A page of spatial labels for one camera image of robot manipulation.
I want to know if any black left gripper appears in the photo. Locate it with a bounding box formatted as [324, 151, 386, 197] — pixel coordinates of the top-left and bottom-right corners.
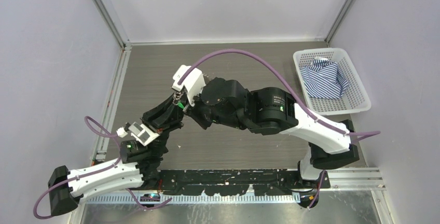
[140, 91, 184, 158]

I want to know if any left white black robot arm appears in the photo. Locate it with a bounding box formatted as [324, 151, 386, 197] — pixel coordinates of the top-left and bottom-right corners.
[42, 93, 190, 217]

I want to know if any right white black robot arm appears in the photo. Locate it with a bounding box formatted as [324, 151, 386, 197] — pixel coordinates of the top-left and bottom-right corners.
[182, 76, 360, 188]

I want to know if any blue striped shirt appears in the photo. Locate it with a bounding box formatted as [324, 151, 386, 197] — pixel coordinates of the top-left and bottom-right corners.
[300, 56, 350, 100]

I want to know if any white plastic basket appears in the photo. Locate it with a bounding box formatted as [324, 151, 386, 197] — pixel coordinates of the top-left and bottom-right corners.
[293, 48, 372, 116]

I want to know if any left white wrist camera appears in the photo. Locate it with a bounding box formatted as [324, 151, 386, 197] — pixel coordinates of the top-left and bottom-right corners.
[116, 122, 160, 146]

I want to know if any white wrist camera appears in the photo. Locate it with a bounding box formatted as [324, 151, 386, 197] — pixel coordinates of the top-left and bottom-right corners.
[116, 122, 160, 146]
[171, 65, 206, 107]

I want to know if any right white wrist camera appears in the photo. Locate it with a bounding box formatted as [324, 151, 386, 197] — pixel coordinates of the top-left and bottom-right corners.
[171, 65, 206, 107]

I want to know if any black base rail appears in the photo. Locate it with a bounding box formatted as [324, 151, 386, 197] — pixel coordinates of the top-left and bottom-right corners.
[137, 169, 330, 197]

